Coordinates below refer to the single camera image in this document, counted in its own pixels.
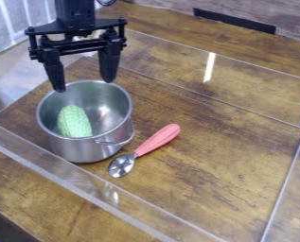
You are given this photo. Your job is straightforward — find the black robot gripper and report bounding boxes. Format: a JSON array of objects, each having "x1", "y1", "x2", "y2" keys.
[{"x1": 25, "y1": 0, "x2": 128, "y2": 93}]

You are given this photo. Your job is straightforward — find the silver metal pot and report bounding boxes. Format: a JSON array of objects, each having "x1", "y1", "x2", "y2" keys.
[{"x1": 35, "y1": 80, "x2": 134, "y2": 164}]

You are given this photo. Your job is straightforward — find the green bitter gourd toy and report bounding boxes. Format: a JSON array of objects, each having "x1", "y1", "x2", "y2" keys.
[{"x1": 58, "y1": 105, "x2": 93, "y2": 138}]

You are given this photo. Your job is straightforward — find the red-handled metal spoon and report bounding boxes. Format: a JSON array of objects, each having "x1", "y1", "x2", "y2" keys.
[{"x1": 108, "y1": 124, "x2": 181, "y2": 178}]

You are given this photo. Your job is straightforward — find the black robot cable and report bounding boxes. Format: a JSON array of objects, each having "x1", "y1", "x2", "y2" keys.
[{"x1": 95, "y1": 0, "x2": 120, "y2": 8}]

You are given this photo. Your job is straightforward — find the black wall strip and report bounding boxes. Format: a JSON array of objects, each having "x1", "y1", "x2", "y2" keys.
[{"x1": 193, "y1": 8, "x2": 276, "y2": 35}]

